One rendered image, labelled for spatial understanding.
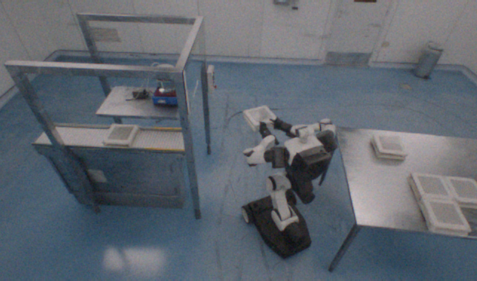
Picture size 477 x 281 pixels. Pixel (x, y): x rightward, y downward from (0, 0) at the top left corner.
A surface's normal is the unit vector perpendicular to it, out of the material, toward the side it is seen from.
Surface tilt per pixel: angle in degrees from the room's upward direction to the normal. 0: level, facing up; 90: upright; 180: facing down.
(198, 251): 0
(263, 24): 90
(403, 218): 0
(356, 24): 90
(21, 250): 0
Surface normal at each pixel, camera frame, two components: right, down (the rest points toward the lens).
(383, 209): 0.03, -0.73
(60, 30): -0.03, 0.68
